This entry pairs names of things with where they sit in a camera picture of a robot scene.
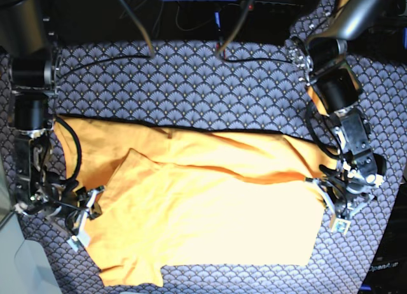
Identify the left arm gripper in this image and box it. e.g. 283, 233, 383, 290
305, 108, 387, 234

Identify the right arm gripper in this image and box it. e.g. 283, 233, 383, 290
14, 128, 105, 251

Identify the yellow T-shirt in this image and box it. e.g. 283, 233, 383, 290
66, 117, 337, 286

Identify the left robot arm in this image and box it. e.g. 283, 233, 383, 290
288, 0, 395, 235

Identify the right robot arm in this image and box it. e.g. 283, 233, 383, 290
1, 0, 104, 250

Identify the black OpenArm case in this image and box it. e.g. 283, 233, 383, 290
359, 177, 406, 293

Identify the blue fan-pattern tablecloth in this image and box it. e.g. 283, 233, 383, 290
18, 0, 406, 293

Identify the red black table clamp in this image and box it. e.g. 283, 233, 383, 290
216, 36, 226, 60

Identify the black cable bundle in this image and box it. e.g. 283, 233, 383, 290
53, 115, 83, 193

